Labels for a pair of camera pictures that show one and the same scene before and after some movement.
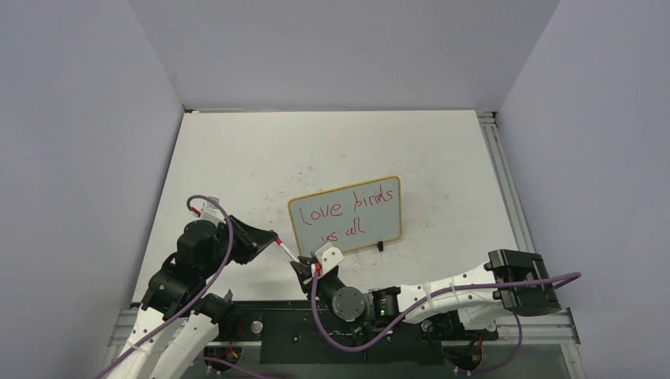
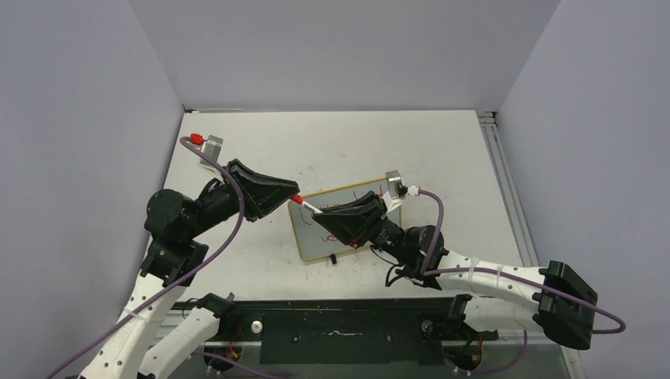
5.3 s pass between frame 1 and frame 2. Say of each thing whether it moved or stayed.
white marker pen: moved
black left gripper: moved
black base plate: stayed
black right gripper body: moved
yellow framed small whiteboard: stayed
